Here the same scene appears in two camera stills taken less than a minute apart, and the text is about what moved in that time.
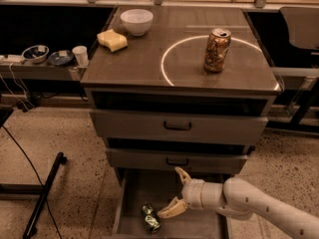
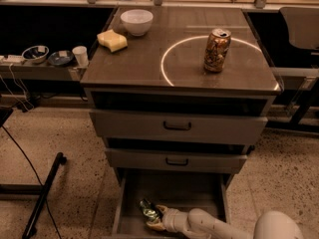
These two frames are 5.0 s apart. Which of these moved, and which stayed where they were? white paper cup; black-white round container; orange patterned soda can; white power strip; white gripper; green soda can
Moved: white gripper; green soda can
Stayed: white paper cup; black-white round container; orange patterned soda can; white power strip
